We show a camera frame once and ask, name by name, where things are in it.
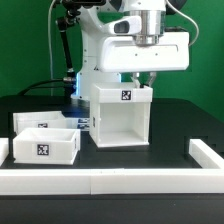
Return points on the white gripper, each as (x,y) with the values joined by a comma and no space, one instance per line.
(118,51)

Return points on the white drawer cabinet frame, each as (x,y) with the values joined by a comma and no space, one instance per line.
(120,114)

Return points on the white front drawer box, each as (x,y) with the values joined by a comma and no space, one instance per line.
(46,146)

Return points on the white drawer box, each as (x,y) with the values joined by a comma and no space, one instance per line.
(46,146)
(46,119)

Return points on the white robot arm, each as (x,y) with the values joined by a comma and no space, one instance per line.
(152,14)

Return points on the white rear drawer box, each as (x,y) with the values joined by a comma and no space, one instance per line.
(46,119)

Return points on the white fiducial marker sheet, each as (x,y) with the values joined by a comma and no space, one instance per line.
(78,123)

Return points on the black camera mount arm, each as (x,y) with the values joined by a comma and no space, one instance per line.
(63,23)

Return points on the white fence wall frame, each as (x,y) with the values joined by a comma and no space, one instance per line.
(208,177)

